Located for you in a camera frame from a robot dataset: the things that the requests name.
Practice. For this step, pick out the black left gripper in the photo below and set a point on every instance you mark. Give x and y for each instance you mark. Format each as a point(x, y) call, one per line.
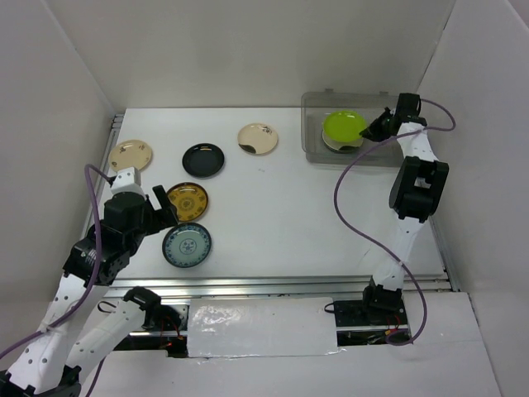
point(162, 218)

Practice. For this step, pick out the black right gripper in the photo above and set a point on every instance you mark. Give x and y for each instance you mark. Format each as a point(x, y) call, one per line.
point(373, 131)

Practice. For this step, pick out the lime green plate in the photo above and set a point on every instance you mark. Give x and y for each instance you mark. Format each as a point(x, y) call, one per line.
point(344, 126)

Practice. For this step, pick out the blue floral plate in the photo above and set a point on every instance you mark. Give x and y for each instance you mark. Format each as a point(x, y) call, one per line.
point(187, 245)

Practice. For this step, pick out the cream plate with green patch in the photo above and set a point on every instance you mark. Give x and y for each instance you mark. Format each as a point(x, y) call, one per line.
point(339, 146)

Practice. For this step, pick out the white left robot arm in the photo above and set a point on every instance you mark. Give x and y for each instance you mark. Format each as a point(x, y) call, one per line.
point(56, 360)

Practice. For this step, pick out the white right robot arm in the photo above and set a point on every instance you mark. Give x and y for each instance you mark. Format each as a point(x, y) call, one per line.
point(414, 196)

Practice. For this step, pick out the clear plastic bin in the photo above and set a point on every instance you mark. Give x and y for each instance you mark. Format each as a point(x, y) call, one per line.
point(316, 106)

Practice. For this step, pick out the yellow patterned plate brown rim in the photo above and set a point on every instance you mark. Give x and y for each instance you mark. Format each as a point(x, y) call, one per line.
point(190, 199)

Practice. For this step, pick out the black glossy plate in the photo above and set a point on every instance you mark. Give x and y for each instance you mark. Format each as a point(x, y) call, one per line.
point(203, 160)

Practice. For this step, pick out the cream plate with brown motifs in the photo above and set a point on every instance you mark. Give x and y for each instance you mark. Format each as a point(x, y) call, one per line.
point(131, 153)

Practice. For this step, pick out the cream plate with black patch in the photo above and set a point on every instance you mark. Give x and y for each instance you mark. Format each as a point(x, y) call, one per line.
point(257, 138)

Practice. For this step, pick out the white foil-covered panel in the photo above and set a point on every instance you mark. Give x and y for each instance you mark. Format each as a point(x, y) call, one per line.
point(236, 328)

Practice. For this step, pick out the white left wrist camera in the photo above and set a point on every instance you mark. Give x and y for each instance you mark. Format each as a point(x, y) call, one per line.
point(127, 180)

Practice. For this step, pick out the aluminium front rail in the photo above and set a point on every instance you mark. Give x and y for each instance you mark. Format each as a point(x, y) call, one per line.
point(243, 287)

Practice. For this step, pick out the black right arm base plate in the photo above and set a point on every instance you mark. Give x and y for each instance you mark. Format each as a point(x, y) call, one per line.
point(352, 313)

